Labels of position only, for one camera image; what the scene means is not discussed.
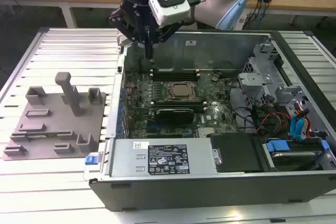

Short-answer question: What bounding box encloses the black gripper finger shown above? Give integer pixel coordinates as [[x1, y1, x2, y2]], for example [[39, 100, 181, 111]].
[[149, 20, 182, 59], [109, 8, 150, 59]]

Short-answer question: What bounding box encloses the black RAM slot bank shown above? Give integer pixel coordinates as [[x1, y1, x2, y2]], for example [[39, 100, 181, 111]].
[[151, 68, 202, 82], [150, 99, 207, 112]]

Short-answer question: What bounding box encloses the grey case release latch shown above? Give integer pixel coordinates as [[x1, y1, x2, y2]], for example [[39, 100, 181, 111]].
[[116, 33, 132, 47]]

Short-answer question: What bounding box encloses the silver CPU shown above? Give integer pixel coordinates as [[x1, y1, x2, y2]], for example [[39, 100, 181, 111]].
[[174, 83, 193, 96]]

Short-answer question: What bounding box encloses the black graphics card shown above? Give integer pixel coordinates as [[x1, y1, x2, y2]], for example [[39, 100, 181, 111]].
[[155, 108, 195, 125]]

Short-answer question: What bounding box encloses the silver metal drive cage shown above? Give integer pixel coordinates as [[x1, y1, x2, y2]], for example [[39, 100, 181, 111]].
[[237, 42, 279, 105]]

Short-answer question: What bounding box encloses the green motherboard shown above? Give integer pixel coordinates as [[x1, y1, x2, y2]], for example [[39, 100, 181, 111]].
[[121, 69, 240, 140]]

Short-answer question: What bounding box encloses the grey plastic parts rack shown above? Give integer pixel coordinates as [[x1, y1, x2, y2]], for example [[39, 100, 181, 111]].
[[1, 71, 107, 162]]

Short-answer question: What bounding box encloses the silver power supply with label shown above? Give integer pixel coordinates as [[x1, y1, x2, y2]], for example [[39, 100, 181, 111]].
[[108, 138, 219, 178]]

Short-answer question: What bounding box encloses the black plastic shroud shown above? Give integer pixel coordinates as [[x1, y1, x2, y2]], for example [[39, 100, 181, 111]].
[[206, 133, 264, 174]]

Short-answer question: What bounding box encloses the blue case latch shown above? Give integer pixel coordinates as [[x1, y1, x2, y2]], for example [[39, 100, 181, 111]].
[[85, 155, 99, 166]]

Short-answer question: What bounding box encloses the hard disk in blue carrier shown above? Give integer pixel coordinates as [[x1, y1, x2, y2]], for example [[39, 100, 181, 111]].
[[264, 138, 331, 173]]

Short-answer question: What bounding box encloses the black open PC case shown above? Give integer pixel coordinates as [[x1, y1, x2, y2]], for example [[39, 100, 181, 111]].
[[83, 28, 336, 212]]

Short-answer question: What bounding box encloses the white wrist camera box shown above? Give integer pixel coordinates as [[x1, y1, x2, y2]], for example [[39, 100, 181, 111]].
[[148, 0, 192, 28]]

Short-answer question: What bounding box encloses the orange and red wire bundle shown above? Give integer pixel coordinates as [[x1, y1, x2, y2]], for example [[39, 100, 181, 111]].
[[256, 112, 292, 133]]

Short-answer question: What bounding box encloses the blue flat wire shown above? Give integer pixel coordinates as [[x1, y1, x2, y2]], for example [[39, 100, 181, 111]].
[[290, 115, 312, 144]]

